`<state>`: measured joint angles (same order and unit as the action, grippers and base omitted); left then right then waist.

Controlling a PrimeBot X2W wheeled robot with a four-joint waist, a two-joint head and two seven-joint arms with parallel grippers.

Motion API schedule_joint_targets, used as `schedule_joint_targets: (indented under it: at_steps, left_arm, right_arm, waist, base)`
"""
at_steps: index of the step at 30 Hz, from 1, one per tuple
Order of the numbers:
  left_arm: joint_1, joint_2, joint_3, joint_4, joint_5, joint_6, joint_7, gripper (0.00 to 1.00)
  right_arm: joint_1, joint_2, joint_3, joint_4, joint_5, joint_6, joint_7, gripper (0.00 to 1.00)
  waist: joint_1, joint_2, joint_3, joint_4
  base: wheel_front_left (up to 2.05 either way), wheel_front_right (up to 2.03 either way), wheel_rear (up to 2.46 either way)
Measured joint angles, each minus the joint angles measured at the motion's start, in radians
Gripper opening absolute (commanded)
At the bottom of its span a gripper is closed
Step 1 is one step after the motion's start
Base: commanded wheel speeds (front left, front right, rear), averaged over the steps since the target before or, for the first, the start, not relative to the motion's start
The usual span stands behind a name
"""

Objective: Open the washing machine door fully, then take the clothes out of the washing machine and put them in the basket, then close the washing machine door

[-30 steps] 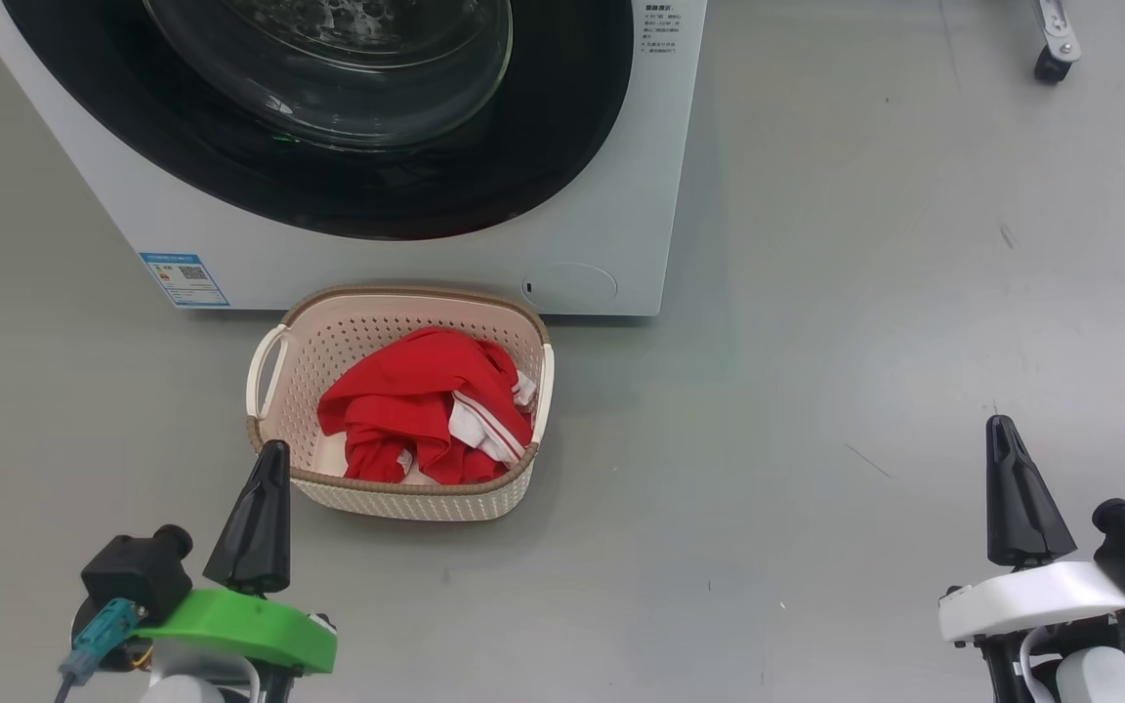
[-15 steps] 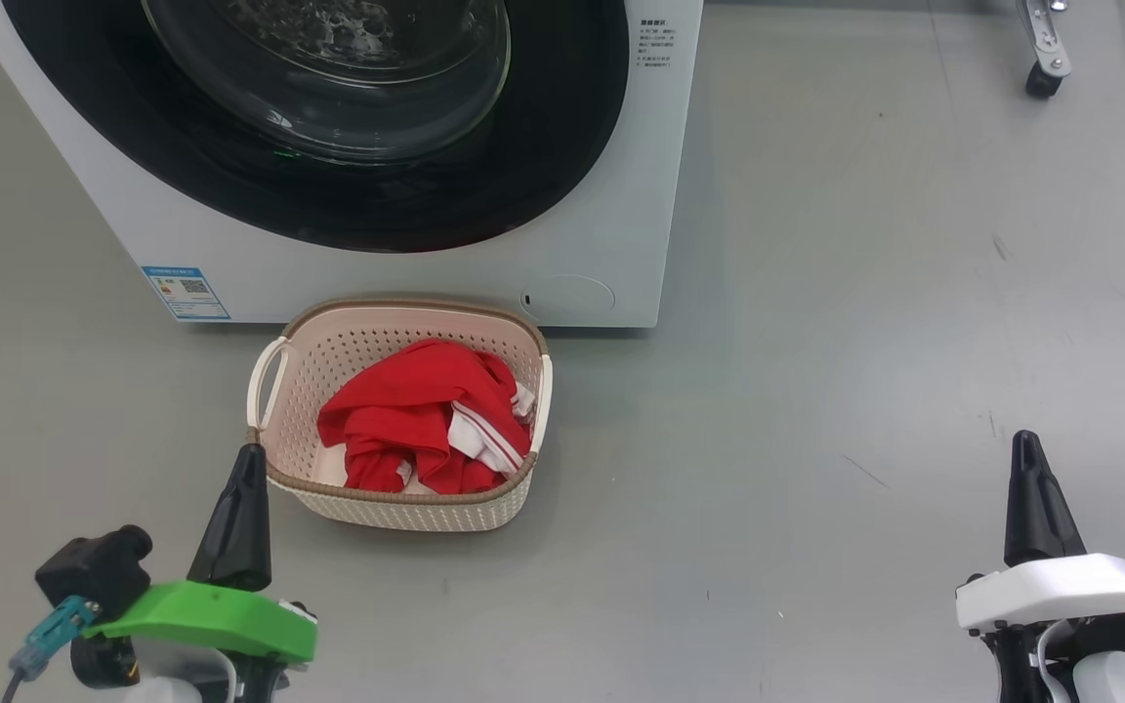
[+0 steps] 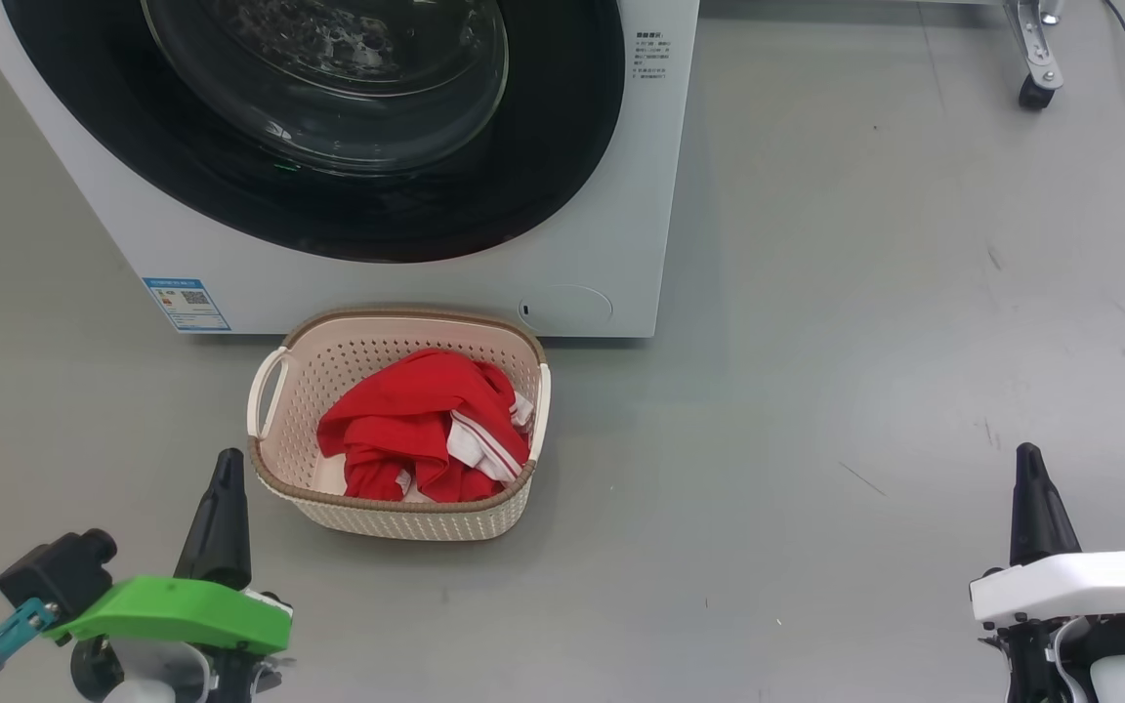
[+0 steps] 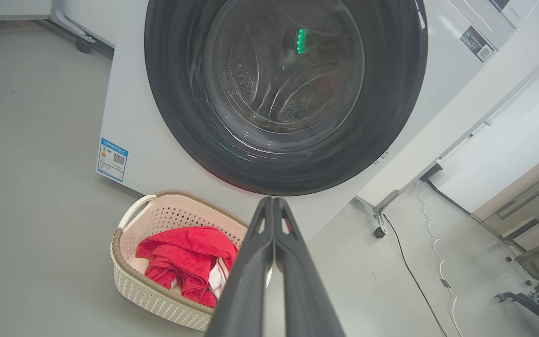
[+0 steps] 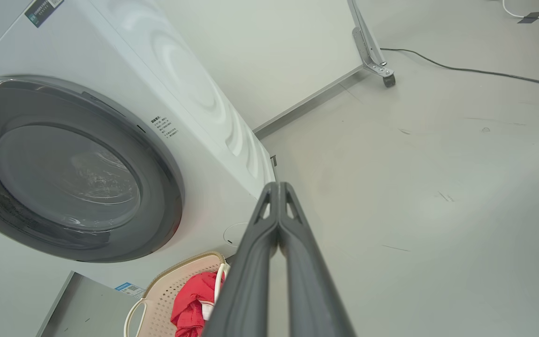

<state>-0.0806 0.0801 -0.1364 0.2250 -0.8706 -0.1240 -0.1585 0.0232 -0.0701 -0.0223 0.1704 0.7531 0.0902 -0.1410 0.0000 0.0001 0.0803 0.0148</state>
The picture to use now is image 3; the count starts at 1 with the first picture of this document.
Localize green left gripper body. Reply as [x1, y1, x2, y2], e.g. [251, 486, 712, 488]
[43, 574, 295, 703]

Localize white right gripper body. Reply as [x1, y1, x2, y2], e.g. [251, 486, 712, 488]
[970, 550, 1125, 703]

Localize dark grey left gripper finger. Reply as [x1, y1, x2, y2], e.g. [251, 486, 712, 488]
[175, 448, 254, 592]

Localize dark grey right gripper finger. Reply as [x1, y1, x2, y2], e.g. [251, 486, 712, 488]
[1009, 442, 1084, 569]

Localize red garment white striped cuffs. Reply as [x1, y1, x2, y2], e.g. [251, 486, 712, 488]
[316, 350, 535, 489]

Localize black round glass washer door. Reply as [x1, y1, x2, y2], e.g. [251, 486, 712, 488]
[4, 0, 628, 265]

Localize cream perforated laundry basket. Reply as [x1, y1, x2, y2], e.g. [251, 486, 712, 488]
[247, 306, 553, 543]

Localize white front-load washing machine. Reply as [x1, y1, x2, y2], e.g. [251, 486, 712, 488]
[0, 0, 701, 340]

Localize blue energy label sticker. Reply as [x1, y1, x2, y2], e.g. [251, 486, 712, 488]
[143, 277, 232, 334]

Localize round white filter cover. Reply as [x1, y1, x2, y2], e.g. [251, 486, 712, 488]
[518, 285, 615, 334]

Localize metal leg with black caster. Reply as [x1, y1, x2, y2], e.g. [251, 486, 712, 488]
[1004, 0, 1065, 111]

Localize teal left camera cable connector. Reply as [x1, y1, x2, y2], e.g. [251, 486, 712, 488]
[0, 598, 60, 703]

